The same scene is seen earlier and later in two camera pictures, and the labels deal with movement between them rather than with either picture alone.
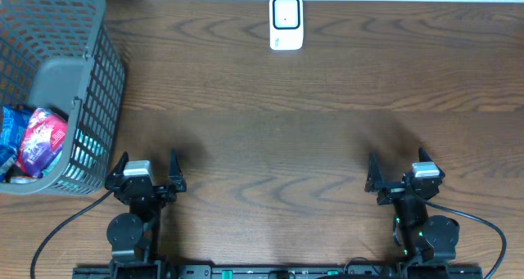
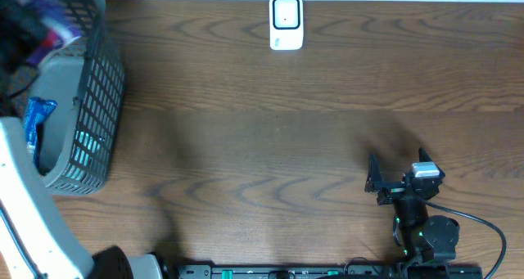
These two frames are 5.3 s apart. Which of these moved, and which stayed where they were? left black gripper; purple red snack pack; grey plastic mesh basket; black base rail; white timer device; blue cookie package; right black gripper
Moved: blue cookie package; purple red snack pack; left black gripper
Stayed: right black gripper; white timer device; black base rail; grey plastic mesh basket
